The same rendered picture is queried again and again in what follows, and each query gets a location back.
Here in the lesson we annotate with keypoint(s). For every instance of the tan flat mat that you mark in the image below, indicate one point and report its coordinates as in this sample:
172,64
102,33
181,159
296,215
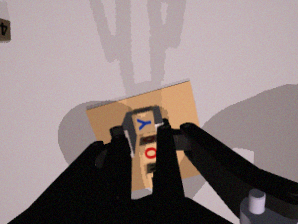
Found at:
176,103

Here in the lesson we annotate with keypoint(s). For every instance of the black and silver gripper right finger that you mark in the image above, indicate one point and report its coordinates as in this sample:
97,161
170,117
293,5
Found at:
258,196

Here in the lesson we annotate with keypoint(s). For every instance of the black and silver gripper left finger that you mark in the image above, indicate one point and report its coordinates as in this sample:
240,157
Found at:
62,201

